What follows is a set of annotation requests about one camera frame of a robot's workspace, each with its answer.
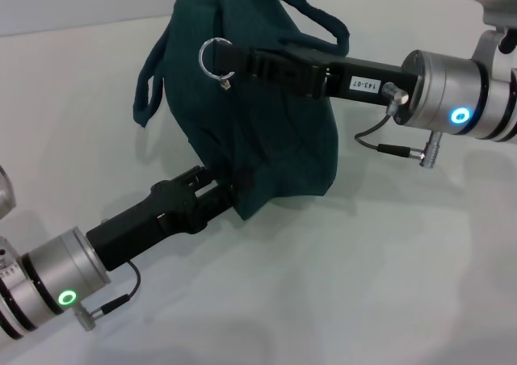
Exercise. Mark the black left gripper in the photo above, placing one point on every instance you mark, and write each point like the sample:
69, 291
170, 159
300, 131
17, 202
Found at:
149, 223

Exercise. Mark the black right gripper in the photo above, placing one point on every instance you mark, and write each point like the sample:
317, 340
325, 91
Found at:
363, 78

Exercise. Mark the teal insulated lunch bag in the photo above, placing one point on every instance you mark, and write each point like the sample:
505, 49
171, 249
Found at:
282, 147

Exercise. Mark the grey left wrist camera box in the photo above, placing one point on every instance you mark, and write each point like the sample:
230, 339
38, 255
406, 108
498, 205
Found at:
6, 195

